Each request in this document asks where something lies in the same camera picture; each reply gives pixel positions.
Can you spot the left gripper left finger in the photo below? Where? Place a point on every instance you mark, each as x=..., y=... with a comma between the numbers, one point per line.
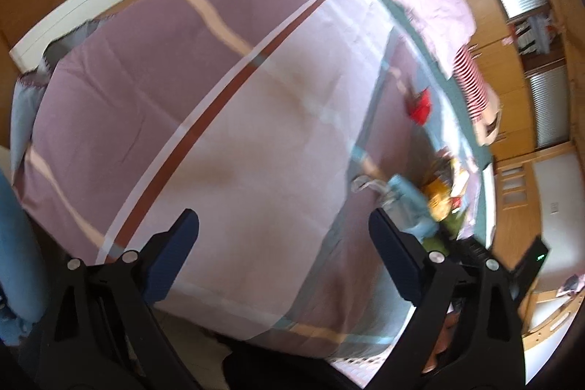
x=100, y=331

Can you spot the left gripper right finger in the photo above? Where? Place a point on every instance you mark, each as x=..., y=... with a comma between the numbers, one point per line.
x=486, y=351

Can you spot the green paper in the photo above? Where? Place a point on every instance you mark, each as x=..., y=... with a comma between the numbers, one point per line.
x=441, y=241

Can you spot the light blue face mask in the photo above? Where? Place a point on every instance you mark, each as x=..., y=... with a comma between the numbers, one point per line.
x=402, y=202

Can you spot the red paper scrap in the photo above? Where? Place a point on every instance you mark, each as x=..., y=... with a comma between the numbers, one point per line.
x=419, y=106

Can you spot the yellow snack bag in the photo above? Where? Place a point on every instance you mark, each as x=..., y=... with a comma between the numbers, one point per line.
x=437, y=190

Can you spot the person right hand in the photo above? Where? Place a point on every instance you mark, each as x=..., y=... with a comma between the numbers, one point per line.
x=443, y=341

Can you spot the pink cloth hanging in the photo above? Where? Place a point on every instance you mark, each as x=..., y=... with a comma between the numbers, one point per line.
x=572, y=286

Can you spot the person leg blue jeans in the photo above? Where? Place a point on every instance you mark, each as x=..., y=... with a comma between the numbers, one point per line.
x=24, y=286

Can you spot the white flat board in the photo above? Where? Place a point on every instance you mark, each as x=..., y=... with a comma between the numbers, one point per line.
x=490, y=203

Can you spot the green patterned mattress mat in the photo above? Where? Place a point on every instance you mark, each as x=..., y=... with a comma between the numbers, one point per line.
x=449, y=124

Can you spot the striped plush doll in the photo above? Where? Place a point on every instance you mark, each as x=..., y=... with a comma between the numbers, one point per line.
x=483, y=104

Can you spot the striped pink grey bedsheet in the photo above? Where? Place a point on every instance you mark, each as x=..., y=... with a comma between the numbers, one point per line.
x=257, y=115

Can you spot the wooden wall cabinets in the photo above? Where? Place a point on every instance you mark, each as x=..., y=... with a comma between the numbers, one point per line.
x=520, y=55

